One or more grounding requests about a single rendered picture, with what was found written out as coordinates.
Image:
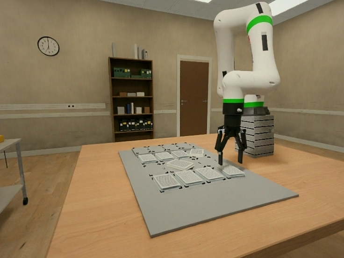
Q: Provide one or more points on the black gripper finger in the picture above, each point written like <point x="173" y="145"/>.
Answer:
<point x="242" y="144"/>
<point x="220" y="144"/>

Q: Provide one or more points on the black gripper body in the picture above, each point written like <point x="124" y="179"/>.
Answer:
<point x="232" y="122"/>

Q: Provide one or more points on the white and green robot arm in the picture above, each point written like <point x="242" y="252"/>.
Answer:
<point x="243" y="91"/>

